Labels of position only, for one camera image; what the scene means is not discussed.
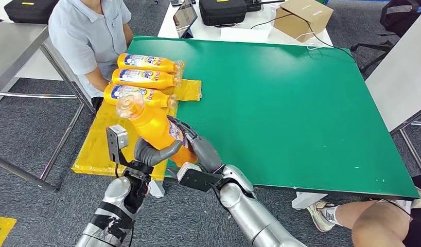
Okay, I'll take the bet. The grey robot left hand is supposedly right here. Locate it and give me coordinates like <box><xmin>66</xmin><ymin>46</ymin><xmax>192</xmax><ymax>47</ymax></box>
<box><xmin>133</xmin><ymin>137</ymin><xmax>183</xmax><ymax>168</ymax></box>

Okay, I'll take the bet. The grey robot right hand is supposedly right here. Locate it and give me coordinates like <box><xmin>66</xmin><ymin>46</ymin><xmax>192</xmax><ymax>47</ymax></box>
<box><xmin>167</xmin><ymin>116</ymin><xmax>224</xmax><ymax>173</ymax></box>

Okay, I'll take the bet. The orange detergent bottle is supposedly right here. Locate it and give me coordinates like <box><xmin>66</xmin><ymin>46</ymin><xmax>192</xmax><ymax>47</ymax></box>
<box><xmin>117</xmin><ymin>53</ymin><xmax>185</xmax><ymax>74</ymax></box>
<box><xmin>103</xmin><ymin>83</ymin><xmax>178</xmax><ymax>109</ymax></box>
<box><xmin>111</xmin><ymin>68</ymin><xmax>183</xmax><ymax>90</ymax></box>
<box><xmin>115</xmin><ymin>94</ymin><xmax>199</xmax><ymax>168</ymax></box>

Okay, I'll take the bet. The white table leg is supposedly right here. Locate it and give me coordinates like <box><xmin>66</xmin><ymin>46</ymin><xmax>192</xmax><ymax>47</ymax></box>
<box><xmin>291</xmin><ymin>192</ymin><xmax>329</xmax><ymax>210</ymax></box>
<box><xmin>148</xmin><ymin>180</ymin><xmax>166</xmax><ymax>199</ymax></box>

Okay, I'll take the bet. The yellow taped cardboard sheet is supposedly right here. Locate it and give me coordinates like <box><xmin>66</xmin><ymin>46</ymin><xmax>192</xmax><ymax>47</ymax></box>
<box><xmin>72</xmin><ymin>79</ymin><xmax>202</xmax><ymax>181</ymax></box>

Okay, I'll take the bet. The white table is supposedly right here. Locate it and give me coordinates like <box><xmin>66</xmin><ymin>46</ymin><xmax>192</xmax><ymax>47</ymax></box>
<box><xmin>157</xmin><ymin>0</ymin><xmax>333</xmax><ymax>48</ymax></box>

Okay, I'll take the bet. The seated person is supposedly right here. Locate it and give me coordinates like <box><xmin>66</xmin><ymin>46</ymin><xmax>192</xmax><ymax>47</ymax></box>
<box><xmin>48</xmin><ymin>0</ymin><xmax>133</xmax><ymax>112</ymax></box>

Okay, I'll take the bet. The tablet on stand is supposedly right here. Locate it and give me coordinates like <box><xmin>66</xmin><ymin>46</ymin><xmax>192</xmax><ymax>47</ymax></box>
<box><xmin>173</xmin><ymin>0</ymin><xmax>198</xmax><ymax>40</ymax></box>

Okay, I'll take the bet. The black carrying case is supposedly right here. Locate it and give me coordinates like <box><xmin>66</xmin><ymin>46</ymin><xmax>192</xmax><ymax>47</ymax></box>
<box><xmin>199</xmin><ymin>0</ymin><xmax>248</xmax><ymax>27</ymax></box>
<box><xmin>3</xmin><ymin>0</ymin><xmax>59</xmax><ymax>25</ymax></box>

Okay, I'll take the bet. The black radio device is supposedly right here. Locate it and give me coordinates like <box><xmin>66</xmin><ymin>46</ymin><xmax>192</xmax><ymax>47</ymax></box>
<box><xmin>242</xmin><ymin>0</ymin><xmax>286</xmax><ymax>12</ymax></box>

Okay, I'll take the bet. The brown cardboard box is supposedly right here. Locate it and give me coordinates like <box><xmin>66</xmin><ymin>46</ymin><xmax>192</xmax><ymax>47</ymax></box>
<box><xmin>273</xmin><ymin>0</ymin><xmax>334</xmax><ymax>43</ymax></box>

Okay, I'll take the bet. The steel table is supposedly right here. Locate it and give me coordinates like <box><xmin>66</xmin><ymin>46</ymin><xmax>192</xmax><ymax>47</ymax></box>
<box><xmin>0</xmin><ymin>23</ymin><xmax>97</xmax><ymax>193</ymax></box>

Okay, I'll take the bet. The person with bare legs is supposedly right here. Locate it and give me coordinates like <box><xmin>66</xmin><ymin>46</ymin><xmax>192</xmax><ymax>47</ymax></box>
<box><xmin>306</xmin><ymin>173</ymin><xmax>421</xmax><ymax>247</ymax></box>

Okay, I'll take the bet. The grey table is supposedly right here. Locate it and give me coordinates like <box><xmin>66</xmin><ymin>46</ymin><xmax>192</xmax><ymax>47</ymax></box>
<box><xmin>364</xmin><ymin>8</ymin><xmax>421</xmax><ymax>174</ymax></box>

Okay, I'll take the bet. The black office chair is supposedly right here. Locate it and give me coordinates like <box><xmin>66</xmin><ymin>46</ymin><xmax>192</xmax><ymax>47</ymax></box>
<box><xmin>349</xmin><ymin>0</ymin><xmax>421</xmax><ymax>76</ymax></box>

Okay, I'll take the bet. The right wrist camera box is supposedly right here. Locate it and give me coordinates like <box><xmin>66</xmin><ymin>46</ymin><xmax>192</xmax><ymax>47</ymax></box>
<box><xmin>177</xmin><ymin>162</ymin><xmax>225</xmax><ymax>192</ymax></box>

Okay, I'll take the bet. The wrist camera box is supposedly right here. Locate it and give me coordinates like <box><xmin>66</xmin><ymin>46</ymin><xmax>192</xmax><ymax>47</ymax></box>
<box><xmin>106</xmin><ymin>124</ymin><xmax>129</xmax><ymax>164</ymax></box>
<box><xmin>177</xmin><ymin>162</ymin><xmax>225</xmax><ymax>192</ymax></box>

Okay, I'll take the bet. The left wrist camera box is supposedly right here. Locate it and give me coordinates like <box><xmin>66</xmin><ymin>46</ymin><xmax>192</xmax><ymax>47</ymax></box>
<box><xmin>106</xmin><ymin>124</ymin><xmax>129</xmax><ymax>164</ymax></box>

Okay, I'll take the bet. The white cable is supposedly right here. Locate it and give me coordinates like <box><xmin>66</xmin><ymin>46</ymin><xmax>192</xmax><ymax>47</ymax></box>
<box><xmin>294</xmin><ymin>31</ymin><xmax>321</xmax><ymax>51</ymax></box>

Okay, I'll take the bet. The black cable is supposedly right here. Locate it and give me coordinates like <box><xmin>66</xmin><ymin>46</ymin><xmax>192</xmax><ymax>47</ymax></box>
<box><xmin>250</xmin><ymin>13</ymin><xmax>355</xmax><ymax>61</ymax></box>

